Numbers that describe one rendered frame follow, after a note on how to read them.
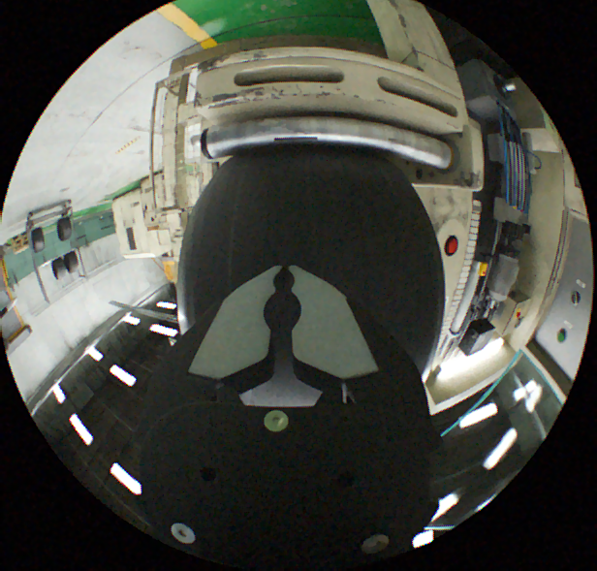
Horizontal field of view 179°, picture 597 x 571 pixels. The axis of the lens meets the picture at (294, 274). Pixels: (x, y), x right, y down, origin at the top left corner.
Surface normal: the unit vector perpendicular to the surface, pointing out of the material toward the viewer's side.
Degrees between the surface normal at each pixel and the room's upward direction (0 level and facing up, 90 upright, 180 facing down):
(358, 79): 90
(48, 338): 90
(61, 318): 90
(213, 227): 127
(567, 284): 90
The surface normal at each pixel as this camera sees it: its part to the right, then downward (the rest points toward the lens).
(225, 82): 0.01, 0.40
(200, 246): -0.28, -0.21
